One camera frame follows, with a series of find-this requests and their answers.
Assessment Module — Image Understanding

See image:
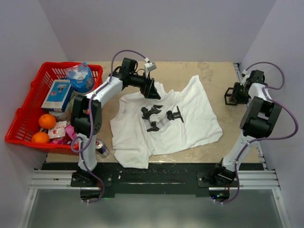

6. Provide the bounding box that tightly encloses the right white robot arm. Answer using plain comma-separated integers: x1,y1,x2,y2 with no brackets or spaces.
209,70,282,187

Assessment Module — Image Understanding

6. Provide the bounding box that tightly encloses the blue white razor box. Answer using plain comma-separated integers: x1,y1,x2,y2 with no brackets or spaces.
41,79,73,113

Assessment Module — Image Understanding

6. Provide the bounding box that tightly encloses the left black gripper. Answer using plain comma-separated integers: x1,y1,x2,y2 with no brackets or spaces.
130,70,161,99

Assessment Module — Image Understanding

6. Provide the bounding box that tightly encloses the lower orange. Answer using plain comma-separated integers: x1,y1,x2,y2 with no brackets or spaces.
31,132,50,143

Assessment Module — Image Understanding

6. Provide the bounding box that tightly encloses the aluminium rail frame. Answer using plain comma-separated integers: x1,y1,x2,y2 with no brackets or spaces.
16,62,292,228

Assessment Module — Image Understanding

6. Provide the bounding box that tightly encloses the red plastic basket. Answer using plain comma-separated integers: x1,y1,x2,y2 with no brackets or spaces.
5,62,105,156

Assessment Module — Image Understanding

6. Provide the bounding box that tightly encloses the black metal bracket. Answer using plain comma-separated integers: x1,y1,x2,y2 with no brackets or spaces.
224,87,237,106

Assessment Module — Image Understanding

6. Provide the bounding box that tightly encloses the upper orange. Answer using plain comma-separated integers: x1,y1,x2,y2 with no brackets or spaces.
38,114,57,130

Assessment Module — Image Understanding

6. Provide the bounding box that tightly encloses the pink packet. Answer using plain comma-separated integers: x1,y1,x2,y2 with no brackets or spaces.
50,124,76,145

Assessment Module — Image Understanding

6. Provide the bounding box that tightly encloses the white printed t-shirt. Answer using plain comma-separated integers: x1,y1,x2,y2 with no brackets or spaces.
110,76,223,169

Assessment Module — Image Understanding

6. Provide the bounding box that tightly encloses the blue plastic bag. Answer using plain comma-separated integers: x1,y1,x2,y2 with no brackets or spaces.
64,62,95,94

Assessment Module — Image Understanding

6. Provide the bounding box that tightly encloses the blue red drink can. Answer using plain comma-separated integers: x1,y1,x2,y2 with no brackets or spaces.
95,139,109,157

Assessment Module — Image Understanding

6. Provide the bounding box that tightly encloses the orange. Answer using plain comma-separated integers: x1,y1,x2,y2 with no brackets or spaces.
31,132,50,143
38,114,57,130

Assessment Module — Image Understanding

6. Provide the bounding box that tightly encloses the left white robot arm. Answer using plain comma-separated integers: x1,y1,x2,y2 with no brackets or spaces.
71,58,161,186

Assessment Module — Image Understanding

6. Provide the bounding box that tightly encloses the red white snack packet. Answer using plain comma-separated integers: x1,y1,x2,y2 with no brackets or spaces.
48,121,67,139

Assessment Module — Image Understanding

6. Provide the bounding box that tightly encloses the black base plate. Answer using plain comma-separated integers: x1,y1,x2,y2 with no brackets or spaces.
71,163,237,200

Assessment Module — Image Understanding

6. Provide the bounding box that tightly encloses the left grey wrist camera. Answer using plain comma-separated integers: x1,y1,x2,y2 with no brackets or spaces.
144,62,157,77

